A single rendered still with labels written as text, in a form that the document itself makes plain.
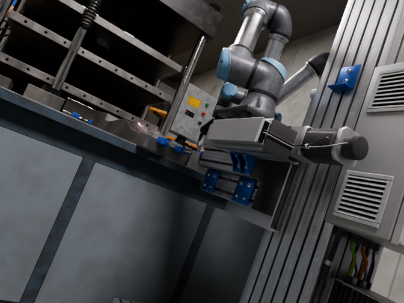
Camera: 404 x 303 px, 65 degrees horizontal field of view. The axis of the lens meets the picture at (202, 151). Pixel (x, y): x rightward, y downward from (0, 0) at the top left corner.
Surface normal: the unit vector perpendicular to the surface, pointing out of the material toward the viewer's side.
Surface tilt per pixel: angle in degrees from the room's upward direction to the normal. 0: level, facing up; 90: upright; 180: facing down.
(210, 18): 90
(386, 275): 90
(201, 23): 90
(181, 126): 90
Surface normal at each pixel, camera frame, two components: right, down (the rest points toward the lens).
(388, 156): -0.82, -0.38
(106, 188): 0.48, 0.07
